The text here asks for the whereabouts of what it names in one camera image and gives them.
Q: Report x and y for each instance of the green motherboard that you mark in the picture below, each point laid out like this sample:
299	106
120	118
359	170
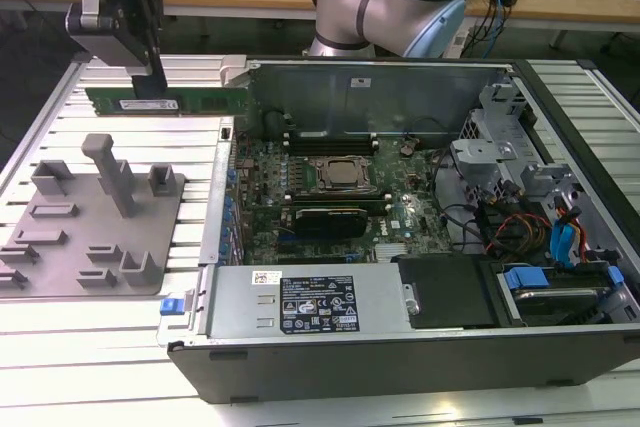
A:
425	232

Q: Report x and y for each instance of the hard disk in blue carrier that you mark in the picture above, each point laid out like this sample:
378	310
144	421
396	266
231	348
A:
525	279

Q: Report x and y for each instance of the silver CPU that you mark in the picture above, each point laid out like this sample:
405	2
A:
341	174

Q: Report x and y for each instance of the small grey case sticker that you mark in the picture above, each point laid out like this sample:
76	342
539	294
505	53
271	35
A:
360	82

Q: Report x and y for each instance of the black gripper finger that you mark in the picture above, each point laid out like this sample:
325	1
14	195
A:
152	86

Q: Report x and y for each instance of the metal drive cage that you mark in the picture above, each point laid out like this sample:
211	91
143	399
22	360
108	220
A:
490	157

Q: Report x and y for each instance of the white barcode sticker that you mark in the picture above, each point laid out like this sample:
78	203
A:
265	277

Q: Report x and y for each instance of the black graphics card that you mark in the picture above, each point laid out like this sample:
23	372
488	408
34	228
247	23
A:
332	222

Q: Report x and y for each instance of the silver coin battery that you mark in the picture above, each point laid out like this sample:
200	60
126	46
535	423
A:
406	148

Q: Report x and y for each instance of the grey parts rack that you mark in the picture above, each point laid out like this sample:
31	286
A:
100	247

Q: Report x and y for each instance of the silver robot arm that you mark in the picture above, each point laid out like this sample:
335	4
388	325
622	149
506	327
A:
350	2

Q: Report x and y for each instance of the silver power supply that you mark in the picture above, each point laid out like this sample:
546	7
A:
240	297

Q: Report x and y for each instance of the black plastic shroud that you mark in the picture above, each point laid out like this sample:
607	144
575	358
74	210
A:
450	292

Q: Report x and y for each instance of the black power supply label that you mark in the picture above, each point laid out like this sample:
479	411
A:
320	304

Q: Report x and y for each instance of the green RAM stick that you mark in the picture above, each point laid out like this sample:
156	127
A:
210	102

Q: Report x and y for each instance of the blue plastic case clip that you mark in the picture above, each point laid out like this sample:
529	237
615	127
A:
169	307

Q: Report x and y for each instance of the open black PC case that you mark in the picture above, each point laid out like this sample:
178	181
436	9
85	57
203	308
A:
350	372

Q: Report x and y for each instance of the silver finned heatsink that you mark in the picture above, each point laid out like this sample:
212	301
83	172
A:
391	250

